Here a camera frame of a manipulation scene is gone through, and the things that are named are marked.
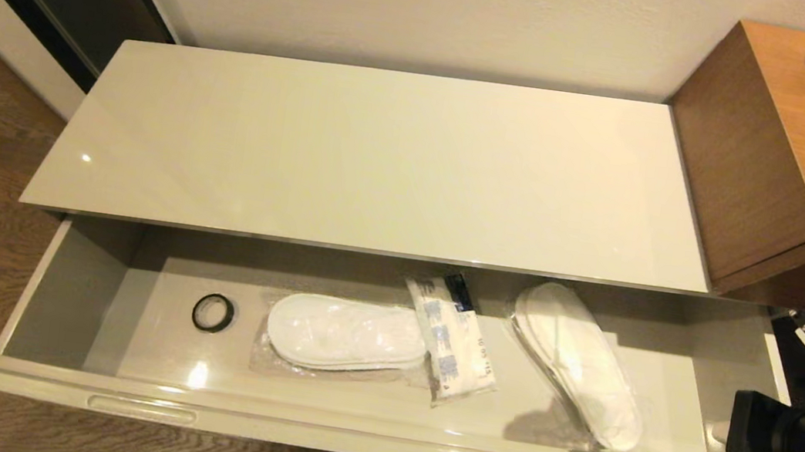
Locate brown wooden side cabinet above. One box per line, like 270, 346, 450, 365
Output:
643, 12, 805, 312

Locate black tape roll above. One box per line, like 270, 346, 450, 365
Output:
190, 291, 237, 336

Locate white slippers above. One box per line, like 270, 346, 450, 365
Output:
491, 275, 664, 452
249, 285, 439, 396

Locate white blue printed plastic packet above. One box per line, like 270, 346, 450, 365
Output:
389, 267, 511, 415

